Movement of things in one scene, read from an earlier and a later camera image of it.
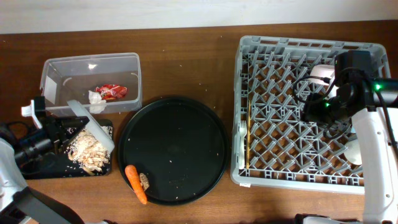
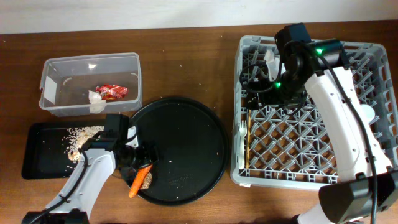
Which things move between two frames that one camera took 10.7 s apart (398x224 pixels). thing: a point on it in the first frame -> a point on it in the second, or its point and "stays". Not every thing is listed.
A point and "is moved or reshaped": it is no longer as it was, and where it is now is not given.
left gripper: (55, 129) -> (148, 158)
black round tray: (181, 145) stays
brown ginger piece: (144, 181) is moved or reshaped
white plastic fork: (243, 132) stays
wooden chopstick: (248, 136) stays
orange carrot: (132, 174) is moved or reshaped
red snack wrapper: (111, 91) stays
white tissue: (97, 103) stays
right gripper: (310, 110) -> (266, 99)
